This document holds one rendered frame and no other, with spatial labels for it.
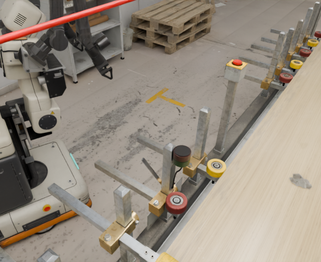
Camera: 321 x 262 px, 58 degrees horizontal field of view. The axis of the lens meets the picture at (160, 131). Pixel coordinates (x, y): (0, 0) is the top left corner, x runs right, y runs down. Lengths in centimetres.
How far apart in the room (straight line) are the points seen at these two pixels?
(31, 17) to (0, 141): 62
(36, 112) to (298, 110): 144
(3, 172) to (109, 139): 123
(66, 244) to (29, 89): 102
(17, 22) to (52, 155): 104
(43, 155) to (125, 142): 78
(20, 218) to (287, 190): 149
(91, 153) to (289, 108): 167
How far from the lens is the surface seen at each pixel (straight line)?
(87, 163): 254
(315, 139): 155
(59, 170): 213
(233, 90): 136
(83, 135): 283
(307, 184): 128
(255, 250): 104
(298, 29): 250
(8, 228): 202
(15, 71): 167
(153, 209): 113
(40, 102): 174
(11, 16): 156
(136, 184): 119
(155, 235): 124
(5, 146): 166
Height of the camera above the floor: 176
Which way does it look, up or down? 39 degrees down
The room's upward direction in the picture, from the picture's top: 2 degrees clockwise
